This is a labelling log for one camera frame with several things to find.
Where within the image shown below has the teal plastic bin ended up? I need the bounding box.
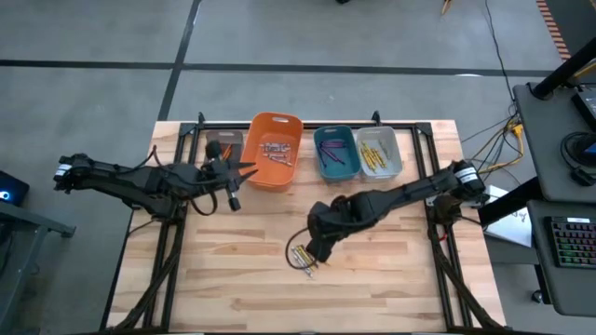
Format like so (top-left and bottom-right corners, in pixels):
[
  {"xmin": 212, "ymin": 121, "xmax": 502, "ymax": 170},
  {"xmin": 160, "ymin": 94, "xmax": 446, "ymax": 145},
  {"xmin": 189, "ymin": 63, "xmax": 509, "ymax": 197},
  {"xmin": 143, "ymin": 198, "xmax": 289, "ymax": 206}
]
[{"xmin": 312, "ymin": 124, "xmax": 362, "ymax": 182}]

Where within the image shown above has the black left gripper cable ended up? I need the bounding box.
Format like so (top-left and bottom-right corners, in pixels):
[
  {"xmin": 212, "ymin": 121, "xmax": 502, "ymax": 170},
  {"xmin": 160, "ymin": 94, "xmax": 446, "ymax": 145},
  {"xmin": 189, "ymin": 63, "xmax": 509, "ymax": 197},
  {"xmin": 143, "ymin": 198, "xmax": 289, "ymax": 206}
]
[{"xmin": 189, "ymin": 190, "xmax": 220, "ymax": 218}]

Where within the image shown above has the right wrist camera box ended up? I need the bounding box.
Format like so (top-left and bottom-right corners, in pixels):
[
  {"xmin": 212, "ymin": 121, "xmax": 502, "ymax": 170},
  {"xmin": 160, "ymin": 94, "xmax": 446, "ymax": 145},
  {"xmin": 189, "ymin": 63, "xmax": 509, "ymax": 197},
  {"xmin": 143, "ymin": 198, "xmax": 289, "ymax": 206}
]
[{"xmin": 310, "ymin": 237, "xmax": 335, "ymax": 264}]

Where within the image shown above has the smoky grey plastic bin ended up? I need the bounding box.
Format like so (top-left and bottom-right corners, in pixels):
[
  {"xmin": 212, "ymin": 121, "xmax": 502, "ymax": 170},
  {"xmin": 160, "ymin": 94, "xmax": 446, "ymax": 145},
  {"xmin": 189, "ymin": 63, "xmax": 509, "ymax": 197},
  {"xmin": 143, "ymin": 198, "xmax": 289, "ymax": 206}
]
[{"xmin": 198, "ymin": 129, "xmax": 245, "ymax": 186}]

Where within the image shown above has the black laptop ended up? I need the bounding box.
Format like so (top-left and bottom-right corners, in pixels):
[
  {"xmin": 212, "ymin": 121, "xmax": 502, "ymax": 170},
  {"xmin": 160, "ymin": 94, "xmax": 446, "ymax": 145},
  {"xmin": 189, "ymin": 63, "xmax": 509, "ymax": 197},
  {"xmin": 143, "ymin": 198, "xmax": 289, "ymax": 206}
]
[{"xmin": 571, "ymin": 85, "xmax": 596, "ymax": 132}]

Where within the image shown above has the black floor cable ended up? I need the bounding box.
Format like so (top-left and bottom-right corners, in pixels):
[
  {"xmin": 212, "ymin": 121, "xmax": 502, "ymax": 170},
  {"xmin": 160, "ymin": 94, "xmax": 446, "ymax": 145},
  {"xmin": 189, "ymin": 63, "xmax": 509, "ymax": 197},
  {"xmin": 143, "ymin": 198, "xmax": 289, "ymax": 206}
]
[{"xmin": 483, "ymin": 0, "xmax": 518, "ymax": 106}]

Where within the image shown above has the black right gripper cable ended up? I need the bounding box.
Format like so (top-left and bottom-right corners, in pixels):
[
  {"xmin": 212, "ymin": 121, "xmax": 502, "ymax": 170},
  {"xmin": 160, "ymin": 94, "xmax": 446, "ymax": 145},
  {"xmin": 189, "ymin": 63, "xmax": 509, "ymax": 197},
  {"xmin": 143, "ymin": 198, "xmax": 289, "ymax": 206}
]
[{"xmin": 284, "ymin": 226, "xmax": 322, "ymax": 271}]

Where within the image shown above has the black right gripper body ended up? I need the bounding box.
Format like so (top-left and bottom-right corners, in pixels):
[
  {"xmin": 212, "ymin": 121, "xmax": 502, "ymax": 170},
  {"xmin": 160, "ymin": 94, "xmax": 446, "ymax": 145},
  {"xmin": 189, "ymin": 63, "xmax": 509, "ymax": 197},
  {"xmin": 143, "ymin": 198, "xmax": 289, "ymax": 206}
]
[{"xmin": 305, "ymin": 194, "xmax": 359, "ymax": 255}]

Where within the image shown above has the white plastic bin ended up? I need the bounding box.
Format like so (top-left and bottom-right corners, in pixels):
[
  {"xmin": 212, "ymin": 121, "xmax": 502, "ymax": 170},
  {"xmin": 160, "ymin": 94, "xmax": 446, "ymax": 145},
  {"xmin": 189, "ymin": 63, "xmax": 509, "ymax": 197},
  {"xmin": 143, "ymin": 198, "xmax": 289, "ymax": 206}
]
[{"xmin": 356, "ymin": 125, "xmax": 404, "ymax": 181}]

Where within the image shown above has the backlit black keyboard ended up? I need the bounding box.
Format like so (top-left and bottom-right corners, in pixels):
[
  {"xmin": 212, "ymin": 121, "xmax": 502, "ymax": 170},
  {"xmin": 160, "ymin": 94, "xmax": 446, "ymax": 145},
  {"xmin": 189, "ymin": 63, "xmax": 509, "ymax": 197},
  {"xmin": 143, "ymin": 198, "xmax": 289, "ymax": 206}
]
[{"xmin": 548, "ymin": 215, "xmax": 596, "ymax": 270}]

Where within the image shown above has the yellow cable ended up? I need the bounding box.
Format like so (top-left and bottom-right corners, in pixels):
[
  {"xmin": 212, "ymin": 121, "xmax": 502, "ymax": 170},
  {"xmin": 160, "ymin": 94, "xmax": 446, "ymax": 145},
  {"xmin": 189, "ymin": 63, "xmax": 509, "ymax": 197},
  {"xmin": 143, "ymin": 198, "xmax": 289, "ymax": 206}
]
[{"xmin": 467, "ymin": 115, "xmax": 526, "ymax": 178}]

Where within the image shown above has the black stand pole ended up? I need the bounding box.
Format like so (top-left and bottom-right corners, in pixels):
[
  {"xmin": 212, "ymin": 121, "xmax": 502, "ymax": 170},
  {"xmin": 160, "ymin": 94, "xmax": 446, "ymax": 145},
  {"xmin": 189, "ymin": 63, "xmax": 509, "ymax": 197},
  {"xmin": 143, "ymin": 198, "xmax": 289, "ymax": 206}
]
[{"xmin": 530, "ymin": 35, "xmax": 596, "ymax": 101}]

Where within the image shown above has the white paper sheet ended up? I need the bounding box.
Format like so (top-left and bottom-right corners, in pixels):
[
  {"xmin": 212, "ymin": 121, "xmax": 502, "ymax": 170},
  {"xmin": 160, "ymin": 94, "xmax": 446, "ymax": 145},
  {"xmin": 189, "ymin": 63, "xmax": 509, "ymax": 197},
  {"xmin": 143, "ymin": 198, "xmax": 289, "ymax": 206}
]
[{"xmin": 482, "ymin": 185, "xmax": 534, "ymax": 248}]

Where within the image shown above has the black box blue light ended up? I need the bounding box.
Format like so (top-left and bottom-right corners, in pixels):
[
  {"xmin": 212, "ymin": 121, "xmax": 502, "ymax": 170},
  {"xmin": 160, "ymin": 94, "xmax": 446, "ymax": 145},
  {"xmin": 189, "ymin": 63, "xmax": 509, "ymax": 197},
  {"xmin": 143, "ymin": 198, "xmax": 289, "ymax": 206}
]
[{"xmin": 0, "ymin": 169, "xmax": 31, "ymax": 208}]

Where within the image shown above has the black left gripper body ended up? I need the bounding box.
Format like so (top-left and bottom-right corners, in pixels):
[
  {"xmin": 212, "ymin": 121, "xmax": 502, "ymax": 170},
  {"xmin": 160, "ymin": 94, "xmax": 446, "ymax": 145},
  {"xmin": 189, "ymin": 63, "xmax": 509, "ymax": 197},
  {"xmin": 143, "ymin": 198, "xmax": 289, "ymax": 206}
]
[{"xmin": 199, "ymin": 159, "xmax": 243, "ymax": 213}]

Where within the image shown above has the black diagonal beam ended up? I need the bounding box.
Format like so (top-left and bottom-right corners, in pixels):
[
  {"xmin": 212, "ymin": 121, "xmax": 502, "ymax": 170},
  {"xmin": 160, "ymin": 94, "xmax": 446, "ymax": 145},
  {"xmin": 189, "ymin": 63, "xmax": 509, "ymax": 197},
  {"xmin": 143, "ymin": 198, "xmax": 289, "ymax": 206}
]
[{"xmin": 478, "ymin": 178, "xmax": 544, "ymax": 228}]

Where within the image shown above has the orange plastic bin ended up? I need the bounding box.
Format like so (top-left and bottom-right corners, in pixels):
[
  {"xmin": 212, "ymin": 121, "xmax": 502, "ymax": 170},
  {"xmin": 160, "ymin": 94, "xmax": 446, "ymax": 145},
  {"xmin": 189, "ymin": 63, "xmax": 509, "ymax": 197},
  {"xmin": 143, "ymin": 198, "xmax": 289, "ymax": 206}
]
[{"xmin": 238, "ymin": 111, "xmax": 305, "ymax": 194}]

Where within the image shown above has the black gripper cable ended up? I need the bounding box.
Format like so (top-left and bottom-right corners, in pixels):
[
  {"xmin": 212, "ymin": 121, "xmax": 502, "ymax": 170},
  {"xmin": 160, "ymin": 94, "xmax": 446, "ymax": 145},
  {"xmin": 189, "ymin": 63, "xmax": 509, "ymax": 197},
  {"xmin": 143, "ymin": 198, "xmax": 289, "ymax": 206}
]
[
  {"xmin": 189, "ymin": 190, "xmax": 220, "ymax": 218},
  {"xmin": 284, "ymin": 226, "xmax": 322, "ymax": 271}
]

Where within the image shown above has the grey metal shelf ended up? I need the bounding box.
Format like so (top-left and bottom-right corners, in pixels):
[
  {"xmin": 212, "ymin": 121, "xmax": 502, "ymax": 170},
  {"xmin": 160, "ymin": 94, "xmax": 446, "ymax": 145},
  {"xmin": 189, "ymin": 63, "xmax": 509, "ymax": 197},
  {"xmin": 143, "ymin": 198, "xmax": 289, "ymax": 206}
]
[{"xmin": 0, "ymin": 199, "xmax": 76, "ymax": 335}]

